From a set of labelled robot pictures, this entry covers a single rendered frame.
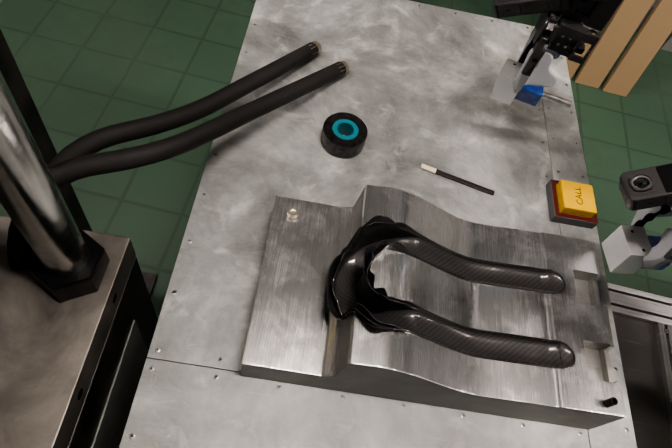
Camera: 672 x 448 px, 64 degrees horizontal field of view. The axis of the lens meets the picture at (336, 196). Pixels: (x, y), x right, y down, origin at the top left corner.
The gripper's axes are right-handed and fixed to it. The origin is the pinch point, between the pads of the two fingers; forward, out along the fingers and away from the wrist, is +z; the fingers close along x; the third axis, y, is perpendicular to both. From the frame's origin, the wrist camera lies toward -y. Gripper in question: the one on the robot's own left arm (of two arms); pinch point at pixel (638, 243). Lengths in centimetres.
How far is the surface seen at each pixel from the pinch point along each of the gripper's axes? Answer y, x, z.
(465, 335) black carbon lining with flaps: -24.8, -13.0, 6.8
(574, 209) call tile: -0.8, 13.1, 10.9
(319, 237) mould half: -45.2, 1.0, 8.0
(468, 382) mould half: -25.3, -19.3, 6.6
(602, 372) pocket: -4.7, -15.9, 9.1
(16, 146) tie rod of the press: -77, -7, -17
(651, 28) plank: 89, 144, 60
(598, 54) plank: 75, 144, 76
